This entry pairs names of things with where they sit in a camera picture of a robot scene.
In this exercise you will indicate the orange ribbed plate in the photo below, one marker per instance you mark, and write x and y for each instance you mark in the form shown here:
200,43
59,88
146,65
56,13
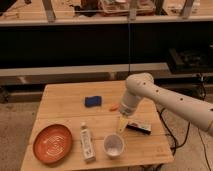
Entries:
52,144

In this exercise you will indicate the blue sponge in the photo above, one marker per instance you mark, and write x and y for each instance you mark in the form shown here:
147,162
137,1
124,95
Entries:
93,101

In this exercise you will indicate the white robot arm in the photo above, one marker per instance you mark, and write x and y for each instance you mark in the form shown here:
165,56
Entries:
139,86

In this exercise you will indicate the black equipment box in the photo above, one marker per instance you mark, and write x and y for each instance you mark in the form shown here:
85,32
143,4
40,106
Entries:
190,61

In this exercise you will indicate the white tube bottle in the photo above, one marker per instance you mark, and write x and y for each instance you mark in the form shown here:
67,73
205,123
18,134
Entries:
86,143

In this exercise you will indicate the wooden table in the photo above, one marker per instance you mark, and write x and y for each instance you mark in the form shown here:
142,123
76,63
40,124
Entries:
65,104

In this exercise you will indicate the black white box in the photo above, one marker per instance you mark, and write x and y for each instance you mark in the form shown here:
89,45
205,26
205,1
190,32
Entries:
139,126

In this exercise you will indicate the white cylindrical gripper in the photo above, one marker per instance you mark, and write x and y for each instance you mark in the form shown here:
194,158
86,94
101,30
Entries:
127,106

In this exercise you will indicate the orange carrot piece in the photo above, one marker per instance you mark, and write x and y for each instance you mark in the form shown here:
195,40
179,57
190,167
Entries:
114,107

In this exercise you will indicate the long metal shelf rack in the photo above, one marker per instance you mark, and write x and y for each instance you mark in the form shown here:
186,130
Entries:
47,41

